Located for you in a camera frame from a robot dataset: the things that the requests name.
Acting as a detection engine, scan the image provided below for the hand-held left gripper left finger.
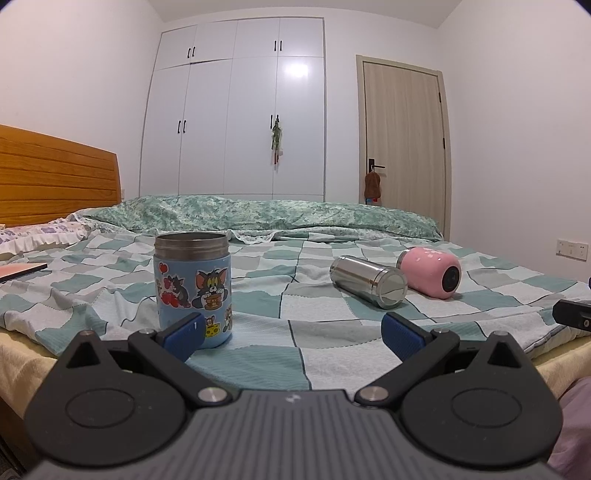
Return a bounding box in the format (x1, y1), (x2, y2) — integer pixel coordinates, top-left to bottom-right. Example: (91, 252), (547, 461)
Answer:
(54, 312), (233, 409)

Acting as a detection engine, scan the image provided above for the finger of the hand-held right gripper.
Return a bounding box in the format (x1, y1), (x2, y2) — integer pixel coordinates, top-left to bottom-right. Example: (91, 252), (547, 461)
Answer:
(552, 299), (591, 332)

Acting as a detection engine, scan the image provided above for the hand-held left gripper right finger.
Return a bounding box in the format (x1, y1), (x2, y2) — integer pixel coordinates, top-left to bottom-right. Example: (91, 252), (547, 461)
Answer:
(355, 312), (536, 409)

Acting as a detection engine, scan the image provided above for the silver steel cup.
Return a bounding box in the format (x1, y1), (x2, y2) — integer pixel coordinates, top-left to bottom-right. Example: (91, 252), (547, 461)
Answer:
(329, 255), (408, 310)

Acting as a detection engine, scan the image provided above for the pink cup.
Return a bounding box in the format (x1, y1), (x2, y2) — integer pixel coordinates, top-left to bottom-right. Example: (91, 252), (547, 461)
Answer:
(396, 246), (462, 301)

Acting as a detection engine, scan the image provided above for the blue cartoon sticker cup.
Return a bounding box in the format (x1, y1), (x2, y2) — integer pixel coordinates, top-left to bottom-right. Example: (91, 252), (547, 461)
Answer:
(154, 232), (232, 350)

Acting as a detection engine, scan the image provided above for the checkered bed sheet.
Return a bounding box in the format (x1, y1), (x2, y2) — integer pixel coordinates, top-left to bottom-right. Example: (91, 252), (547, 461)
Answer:
(0, 227), (591, 393)

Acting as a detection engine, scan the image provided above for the pink clothing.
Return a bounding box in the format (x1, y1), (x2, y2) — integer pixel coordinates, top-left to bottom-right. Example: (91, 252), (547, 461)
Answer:
(549, 376), (591, 480)

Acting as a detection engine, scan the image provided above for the green floral quilt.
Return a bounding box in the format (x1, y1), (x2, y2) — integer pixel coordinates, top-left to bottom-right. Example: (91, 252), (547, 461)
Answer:
(69, 194), (444, 243)

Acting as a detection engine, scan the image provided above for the brown plush toy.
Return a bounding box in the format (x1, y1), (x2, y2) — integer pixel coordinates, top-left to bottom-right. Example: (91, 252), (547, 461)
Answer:
(363, 168), (383, 204)

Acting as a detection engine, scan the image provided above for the yellow mattress cover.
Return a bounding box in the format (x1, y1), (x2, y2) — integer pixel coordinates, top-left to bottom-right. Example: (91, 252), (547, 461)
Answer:
(0, 323), (591, 416)

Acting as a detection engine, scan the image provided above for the red flat book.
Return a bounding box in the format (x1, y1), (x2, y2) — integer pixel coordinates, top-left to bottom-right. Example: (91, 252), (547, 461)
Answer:
(0, 262), (49, 284)

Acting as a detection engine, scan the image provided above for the purple floral pillow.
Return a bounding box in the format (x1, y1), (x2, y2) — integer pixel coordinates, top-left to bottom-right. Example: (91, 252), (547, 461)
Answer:
(0, 220), (91, 257)

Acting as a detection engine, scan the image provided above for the beige wooden door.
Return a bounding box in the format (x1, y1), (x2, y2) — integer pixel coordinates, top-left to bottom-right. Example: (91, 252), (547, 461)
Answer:
(355, 54), (452, 241)

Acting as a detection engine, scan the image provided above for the wooden headboard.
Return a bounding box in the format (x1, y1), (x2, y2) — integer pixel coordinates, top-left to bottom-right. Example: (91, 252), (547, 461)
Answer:
(0, 124), (123, 227)

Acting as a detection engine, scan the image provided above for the green hanging ornament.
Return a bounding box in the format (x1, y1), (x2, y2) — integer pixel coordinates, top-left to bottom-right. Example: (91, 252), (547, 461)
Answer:
(269, 117), (284, 167)

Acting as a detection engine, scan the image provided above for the white wardrobe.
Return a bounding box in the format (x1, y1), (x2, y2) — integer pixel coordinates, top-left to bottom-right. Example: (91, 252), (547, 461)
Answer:
(139, 17), (326, 202)

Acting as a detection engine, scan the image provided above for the white wall socket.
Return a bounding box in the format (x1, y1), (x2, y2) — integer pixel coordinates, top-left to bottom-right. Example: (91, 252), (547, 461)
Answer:
(556, 238), (590, 260)

